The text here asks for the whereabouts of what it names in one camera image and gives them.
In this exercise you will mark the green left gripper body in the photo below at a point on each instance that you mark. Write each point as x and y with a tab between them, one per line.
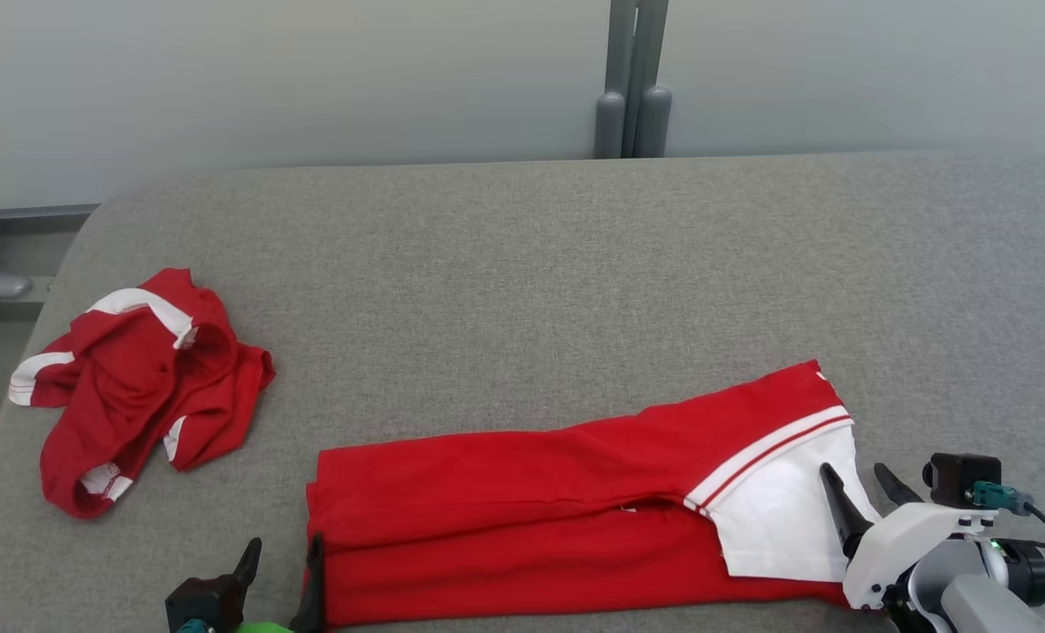
265	628

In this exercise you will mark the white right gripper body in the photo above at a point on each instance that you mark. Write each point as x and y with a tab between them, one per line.
896	554

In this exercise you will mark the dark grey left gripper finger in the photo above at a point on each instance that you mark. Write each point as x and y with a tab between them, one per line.
315	598
248	571

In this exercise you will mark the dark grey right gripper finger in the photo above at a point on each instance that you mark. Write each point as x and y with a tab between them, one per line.
898	492
845	519

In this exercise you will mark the red shorts with white stripe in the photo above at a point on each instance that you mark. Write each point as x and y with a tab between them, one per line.
135	387

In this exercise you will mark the red jersey with white sleeves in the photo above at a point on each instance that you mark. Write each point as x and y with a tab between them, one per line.
531	492

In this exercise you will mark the grey fabric sofa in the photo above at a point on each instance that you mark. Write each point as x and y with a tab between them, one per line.
522	281

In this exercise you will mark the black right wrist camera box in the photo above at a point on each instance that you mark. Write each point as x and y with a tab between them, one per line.
957	479

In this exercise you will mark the teal left camera connector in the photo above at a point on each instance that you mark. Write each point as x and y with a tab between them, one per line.
195	627

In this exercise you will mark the teal camera connector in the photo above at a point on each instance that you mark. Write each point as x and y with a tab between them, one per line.
195	627
1001	498

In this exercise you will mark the teal right camera connector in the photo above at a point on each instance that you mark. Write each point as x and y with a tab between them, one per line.
1001	498

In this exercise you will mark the grey metal partition post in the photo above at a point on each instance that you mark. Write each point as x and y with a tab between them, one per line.
632	79

